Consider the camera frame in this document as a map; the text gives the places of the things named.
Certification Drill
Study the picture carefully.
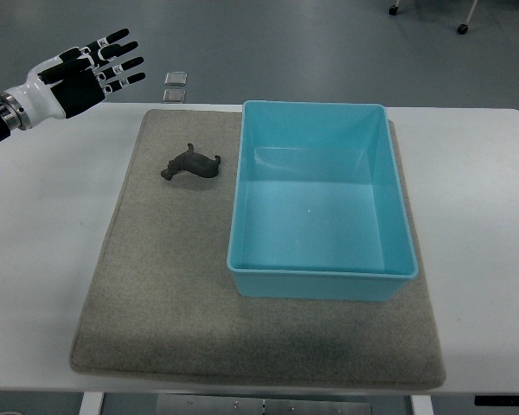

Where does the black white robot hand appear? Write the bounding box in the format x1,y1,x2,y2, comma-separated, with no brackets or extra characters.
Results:
0,29,145,131

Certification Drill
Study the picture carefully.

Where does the brown hippo toy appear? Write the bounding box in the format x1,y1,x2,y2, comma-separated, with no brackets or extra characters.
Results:
160,143,221,181

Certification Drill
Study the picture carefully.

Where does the blue plastic box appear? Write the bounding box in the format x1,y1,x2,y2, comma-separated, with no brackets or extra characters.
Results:
227,100,419,302

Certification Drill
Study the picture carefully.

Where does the beige felt mat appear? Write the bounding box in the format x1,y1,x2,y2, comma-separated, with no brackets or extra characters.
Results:
70,110,445,390

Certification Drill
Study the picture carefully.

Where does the white left table leg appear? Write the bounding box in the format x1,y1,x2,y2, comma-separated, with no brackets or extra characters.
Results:
79,392,106,415

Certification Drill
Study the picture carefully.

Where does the white table leg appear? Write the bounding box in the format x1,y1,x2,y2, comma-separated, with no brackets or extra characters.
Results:
410,395,434,415
79,392,106,415

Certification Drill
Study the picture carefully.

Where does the left cart caster wheel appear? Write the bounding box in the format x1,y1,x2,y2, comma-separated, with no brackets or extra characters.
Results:
388,5,399,16

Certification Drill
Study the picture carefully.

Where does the cart caster wheel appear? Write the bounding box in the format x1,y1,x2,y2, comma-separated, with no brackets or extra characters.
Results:
388,5,399,16
457,24,468,35

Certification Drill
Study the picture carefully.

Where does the right cart caster wheel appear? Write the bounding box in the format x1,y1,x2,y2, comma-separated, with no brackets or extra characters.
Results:
457,24,468,35

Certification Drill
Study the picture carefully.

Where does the white cart leg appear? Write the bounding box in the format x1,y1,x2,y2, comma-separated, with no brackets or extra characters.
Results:
464,0,478,26

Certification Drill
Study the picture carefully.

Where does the white right table leg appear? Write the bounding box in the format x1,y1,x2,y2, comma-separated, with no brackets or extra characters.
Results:
410,395,434,415

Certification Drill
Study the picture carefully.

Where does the black table control panel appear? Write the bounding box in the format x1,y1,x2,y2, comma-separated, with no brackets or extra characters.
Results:
474,395,519,407

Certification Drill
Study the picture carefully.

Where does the metal table frame bar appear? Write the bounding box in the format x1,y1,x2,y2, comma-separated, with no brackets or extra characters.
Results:
156,394,373,415

